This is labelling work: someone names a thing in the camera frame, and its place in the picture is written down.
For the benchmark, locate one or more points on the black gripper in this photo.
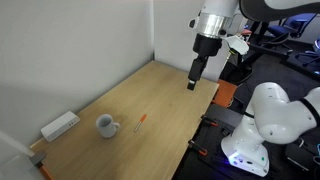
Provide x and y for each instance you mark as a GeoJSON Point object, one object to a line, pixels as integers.
{"type": "Point", "coordinates": [204, 47]}

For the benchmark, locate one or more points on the orange capped pen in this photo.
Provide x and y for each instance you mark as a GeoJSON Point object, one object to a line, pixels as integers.
{"type": "Point", "coordinates": [140, 122]}

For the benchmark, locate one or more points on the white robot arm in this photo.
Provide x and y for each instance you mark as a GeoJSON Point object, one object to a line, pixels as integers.
{"type": "Point", "coordinates": [270, 115]}

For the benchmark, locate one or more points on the white ceramic mug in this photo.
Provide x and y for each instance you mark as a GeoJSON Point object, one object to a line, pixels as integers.
{"type": "Point", "coordinates": [106, 126]}

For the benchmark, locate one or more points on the orange chair seat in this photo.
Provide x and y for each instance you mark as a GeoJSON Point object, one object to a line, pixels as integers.
{"type": "Point", "coordinates": [224, 94]}

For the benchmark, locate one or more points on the blue office chair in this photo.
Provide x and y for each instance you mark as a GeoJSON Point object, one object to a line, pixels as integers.
{"type": "Point", "coordinates": [294, 25]}

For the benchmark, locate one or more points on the white power strip box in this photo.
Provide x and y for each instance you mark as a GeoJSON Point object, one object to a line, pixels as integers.
{"type": "Point", "coordinates": [57, 127]}

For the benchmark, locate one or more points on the orange handled clamp far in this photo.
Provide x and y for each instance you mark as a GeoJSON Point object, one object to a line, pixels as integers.
{"type": "Point", "coordinates": [209, 121]}

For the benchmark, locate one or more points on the orange handled clamp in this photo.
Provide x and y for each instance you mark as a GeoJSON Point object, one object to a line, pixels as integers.
{"type": "Point", "coordinates": [209, 121]}
{"type": "Point", "coordinates": [197, 147]}

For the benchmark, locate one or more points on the orange handled clamp near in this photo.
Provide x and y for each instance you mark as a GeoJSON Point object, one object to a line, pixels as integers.
{"type": "Point", "coordinates": [197, 147]}

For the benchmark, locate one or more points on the grey clamp with orange handle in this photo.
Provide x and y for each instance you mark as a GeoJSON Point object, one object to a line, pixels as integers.
{"type": "Point", "coordinates": [36, 160]}

